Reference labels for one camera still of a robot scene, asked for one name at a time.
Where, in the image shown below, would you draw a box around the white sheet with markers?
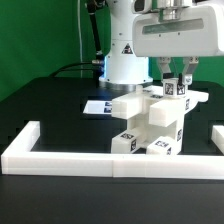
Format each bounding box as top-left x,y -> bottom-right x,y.
83,100 -> 112,114

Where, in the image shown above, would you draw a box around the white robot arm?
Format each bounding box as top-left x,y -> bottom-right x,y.
86,0 -> 224,87

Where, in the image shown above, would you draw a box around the black cable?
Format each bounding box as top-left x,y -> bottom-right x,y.
49,60 -> 105,78

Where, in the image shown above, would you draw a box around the white cable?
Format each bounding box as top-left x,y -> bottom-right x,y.
77,0 -> 84,79

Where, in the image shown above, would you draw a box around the white U-shaped fence frame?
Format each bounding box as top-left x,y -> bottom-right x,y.
1,121 -> 224,180

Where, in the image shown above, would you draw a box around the white chair seat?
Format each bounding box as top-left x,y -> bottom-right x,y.
127,114 -> 184,151

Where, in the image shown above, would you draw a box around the white chair back frame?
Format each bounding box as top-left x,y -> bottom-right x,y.
112,86 -> 209,127

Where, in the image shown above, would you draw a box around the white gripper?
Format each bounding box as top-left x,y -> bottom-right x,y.
132,0 -> 224,85

